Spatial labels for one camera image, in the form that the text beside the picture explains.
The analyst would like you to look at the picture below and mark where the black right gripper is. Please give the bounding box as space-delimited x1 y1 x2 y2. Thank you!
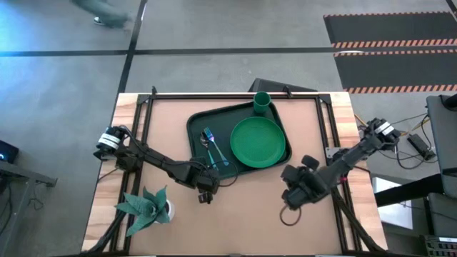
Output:
281 155 331 212

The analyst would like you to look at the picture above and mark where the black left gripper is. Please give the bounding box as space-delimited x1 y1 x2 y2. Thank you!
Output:
194 167 221 205

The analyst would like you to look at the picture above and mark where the iridescent metal spoon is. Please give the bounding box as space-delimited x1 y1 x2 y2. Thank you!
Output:
199 131 218 171

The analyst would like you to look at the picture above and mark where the iridescent metal fork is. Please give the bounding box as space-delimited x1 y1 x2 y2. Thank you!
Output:
202 126 230 167

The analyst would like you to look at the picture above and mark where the green plastic plate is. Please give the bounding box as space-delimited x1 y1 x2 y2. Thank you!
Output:
230 116 286 169

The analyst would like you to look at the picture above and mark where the green plastic cup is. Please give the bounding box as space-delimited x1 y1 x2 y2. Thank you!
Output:
252 91 273 115

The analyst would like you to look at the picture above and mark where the dark green serving tray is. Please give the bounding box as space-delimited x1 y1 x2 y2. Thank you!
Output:
185 101 293 181

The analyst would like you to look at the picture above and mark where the green artificial potted plant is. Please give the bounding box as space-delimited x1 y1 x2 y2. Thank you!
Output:
114 184 176 238

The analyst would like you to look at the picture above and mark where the white box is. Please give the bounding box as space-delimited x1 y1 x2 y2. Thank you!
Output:
371 176 414 230

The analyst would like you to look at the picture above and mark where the black computer case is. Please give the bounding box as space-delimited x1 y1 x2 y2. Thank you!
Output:
248 77 318 93

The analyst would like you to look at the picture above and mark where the black desk support bar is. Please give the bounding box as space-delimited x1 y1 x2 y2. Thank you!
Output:
373 173 446 208

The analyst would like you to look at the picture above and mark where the black power brick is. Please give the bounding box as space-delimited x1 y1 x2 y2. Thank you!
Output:
406 133 437 161

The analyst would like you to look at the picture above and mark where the dark slotted equipment case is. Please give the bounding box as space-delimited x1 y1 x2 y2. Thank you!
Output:
423 233 457 257

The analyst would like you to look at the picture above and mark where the black hazard-striped floor mat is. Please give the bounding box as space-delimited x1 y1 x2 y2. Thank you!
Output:
333 49 457 94
323 11 457 49

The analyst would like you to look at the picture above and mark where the grey metal stand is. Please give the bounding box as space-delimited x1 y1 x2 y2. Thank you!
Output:
0 159 58 257

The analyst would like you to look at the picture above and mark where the black electronic device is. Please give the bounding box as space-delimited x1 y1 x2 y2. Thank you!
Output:
0 139 19 164

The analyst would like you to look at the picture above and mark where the person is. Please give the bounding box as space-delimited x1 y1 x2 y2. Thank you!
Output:
70 0 131 29

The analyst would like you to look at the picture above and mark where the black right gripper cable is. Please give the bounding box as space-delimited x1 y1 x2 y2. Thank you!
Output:
279 205 303 227

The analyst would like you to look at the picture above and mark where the black diagonal frame strut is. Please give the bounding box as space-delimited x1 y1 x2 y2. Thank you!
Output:
82 210 126 255
330 185 381 255

